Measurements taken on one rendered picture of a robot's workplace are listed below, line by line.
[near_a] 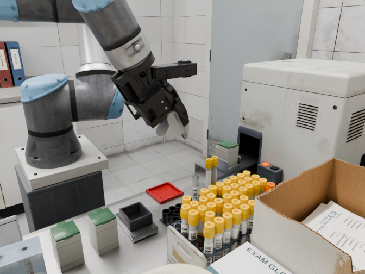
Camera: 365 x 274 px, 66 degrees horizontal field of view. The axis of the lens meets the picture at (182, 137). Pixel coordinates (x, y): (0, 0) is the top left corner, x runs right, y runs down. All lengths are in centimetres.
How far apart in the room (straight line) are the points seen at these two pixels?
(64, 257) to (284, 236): 35
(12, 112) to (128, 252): 168
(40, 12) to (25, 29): 214
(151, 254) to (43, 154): 43
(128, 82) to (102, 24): 11
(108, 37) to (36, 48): 226
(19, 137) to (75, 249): 169
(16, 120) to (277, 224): 191
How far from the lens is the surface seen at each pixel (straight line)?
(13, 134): 217
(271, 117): 75
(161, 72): 55
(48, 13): 59
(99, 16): 48
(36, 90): 79
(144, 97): 54
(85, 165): 84
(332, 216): 61
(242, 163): 80
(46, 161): 84
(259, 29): 237
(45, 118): 81
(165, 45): 323
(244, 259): 46
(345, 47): 209
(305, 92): 69
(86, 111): 80
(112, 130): 306
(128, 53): 50
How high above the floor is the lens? 126
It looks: 20 degrees down
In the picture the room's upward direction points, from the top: straight up
